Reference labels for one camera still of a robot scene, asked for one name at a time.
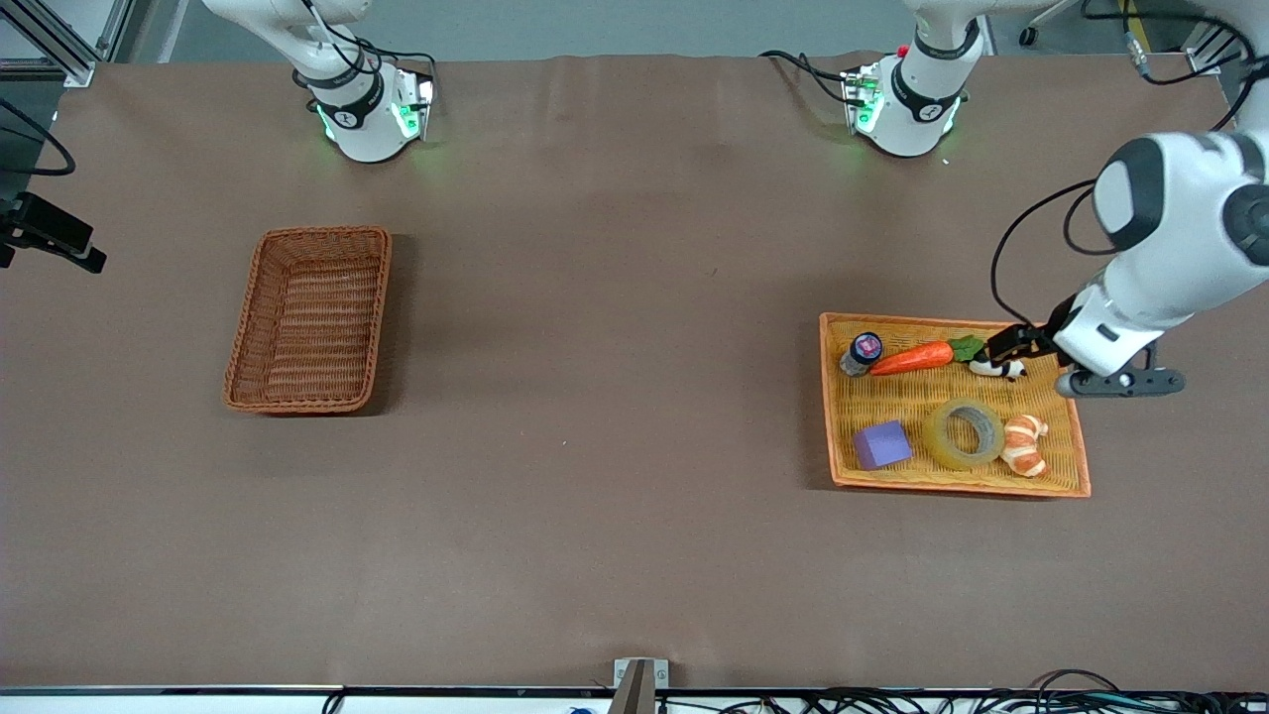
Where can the orange yellow wicker basket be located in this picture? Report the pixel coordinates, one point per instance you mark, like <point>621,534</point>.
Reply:
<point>952,392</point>

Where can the yellow tape roll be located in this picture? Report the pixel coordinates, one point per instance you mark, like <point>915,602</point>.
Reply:
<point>937,441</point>

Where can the toy croissant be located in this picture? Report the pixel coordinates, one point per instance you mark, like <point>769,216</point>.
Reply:
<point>1023,446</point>

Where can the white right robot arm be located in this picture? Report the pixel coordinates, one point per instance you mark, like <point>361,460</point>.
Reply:
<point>362,119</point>

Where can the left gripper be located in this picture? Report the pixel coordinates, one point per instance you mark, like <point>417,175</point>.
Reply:
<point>1031,342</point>

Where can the brown table cover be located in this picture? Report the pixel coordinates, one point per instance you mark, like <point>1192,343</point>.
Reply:
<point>634,248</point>

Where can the small bottle blue lid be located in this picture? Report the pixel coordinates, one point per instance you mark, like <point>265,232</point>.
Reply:
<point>862,352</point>

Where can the office chair caster leg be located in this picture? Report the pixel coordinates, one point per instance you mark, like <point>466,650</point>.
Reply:
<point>1031,36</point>

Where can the brown wicker basket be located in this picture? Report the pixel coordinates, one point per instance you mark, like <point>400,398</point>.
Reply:
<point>312,327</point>

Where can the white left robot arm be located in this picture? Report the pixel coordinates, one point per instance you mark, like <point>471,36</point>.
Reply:
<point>1180,218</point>

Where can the aluminium frame profile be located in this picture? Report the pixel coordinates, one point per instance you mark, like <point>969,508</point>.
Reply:
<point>59,55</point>
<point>1214,55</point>

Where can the purple cube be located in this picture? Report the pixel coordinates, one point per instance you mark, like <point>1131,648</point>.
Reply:
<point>881,445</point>

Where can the orange toy carrot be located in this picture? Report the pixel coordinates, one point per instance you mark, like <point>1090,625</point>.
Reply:
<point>912,358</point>

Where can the black white panda figure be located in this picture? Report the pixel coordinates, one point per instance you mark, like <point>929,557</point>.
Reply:
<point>1001,370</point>

